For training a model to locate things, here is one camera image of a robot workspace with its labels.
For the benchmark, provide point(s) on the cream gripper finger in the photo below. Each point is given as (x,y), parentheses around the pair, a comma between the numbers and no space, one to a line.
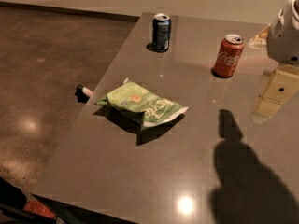
(265,110)

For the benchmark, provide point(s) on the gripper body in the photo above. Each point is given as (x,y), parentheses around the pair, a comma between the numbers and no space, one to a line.
(284,39)

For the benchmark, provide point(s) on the black and red robot base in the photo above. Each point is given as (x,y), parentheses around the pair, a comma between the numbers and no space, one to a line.
(12,203)

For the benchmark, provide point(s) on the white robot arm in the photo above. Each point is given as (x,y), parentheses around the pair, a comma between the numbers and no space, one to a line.
(281,40)

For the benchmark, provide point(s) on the green jalapeno chip bag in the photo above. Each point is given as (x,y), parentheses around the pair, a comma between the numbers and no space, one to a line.
(141,105)

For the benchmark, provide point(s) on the red Coca-Cola can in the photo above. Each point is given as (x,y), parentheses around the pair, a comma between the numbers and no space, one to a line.
(228,56)

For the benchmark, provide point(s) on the dark blue soda can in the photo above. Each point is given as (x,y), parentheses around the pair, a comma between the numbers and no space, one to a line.
(161,31)

